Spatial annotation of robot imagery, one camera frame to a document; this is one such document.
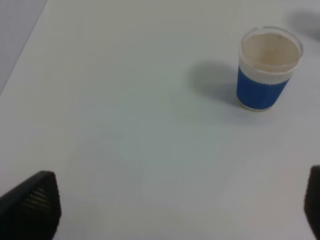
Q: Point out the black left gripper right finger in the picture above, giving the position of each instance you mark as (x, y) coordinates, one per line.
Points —
(312, 201)

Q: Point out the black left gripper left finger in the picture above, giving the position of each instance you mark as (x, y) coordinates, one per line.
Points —
(32, 210)

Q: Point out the blue white paper cup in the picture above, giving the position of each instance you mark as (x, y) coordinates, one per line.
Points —
(268, 57)

